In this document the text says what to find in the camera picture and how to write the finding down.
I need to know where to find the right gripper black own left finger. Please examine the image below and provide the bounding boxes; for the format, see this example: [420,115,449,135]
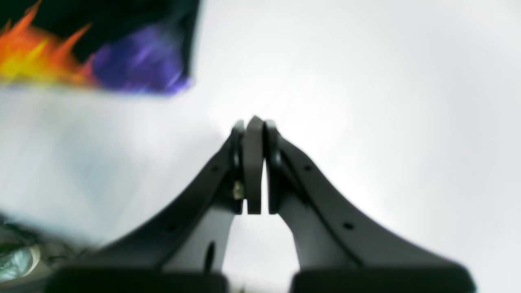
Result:
[45,121,245,293]

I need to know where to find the silver table grommet left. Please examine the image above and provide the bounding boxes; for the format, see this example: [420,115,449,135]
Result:
[0,243,41,283]

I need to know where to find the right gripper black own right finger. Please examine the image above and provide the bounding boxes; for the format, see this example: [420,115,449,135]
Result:
[263,120,477,293]

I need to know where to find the black T-shirt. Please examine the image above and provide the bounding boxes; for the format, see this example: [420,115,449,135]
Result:
[0,0,201,95]

